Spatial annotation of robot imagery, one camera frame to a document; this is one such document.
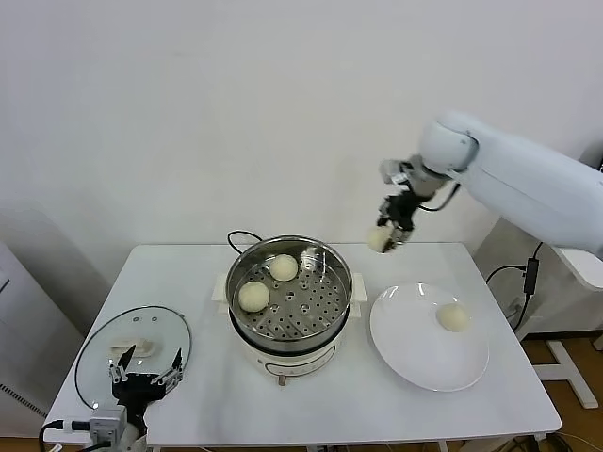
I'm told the white cabinet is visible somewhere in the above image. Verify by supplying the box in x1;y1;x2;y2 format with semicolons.
0;237;89;425

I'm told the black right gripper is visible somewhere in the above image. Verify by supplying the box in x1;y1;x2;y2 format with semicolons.
375;195;420;253

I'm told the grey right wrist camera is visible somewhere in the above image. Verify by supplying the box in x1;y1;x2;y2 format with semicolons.
380;159;412;186

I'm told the perforated steel steamer basket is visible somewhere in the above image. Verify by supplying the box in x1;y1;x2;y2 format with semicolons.
225;234;353;344

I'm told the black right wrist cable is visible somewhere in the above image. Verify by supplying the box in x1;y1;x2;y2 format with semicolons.
416;183;463;213

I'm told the white steamed baozi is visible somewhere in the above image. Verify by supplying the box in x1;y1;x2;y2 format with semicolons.
436;303;471;333
366;225;393;254
269;253;300;283
238;281;271;313

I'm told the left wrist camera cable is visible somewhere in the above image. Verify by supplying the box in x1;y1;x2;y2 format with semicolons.
40;418;93;444

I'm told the round glass pot lid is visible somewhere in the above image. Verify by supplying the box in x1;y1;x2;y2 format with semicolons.
74;305;193;414

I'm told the white side desk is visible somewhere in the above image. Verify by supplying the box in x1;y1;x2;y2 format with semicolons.
536;244;603;410

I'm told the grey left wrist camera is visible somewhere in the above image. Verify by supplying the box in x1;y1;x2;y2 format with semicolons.
88;407;127;446

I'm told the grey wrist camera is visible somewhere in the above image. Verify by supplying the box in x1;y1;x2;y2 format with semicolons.
380;159;412;186
88;407;127;446

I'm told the black pot power cord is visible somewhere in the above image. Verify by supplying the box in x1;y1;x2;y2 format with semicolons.
227;229;265;258

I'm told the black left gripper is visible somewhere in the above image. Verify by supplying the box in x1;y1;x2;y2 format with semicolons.
106;346;185;418

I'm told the large white plate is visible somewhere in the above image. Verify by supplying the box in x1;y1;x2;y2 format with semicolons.
368;282;491;393

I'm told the cream electric cooking pot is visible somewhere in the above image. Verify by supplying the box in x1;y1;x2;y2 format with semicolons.
214;272;367;387

